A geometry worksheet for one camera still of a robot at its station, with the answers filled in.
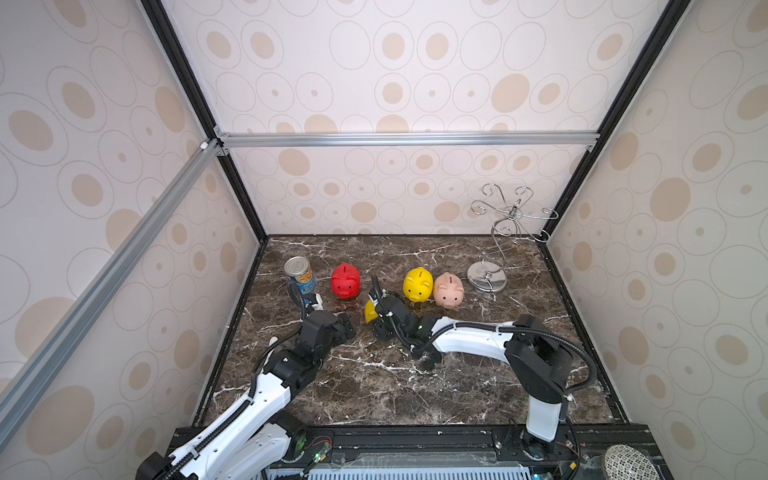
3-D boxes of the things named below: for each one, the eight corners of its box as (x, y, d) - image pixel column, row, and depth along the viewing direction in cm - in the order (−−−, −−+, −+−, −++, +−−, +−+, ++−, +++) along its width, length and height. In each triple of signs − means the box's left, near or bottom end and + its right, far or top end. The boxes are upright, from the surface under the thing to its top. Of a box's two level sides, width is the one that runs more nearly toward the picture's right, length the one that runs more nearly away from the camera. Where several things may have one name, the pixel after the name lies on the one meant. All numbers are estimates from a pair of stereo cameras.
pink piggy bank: (434, 313, 100) (438, 297, 92) (432, 289, 106) (435, 272, 99) (459, 313, 100) (465, 297, 92) (455, 289, 106) (460, 272, 99)
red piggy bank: (334, 303, 103) (330, 285, 95) (337, 281, 108) (333, 263, 100) (358, 303, 103) (356, 285, 95) (360, 281, 109) (358, 263, 101)
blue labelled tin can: (290, 295, 104) (281, 275, 95) (295, 277, 110) (286, 256, 101) (314, 296, 105) (307, 275, 96) (318, 277, 110) (312, 256, 101)
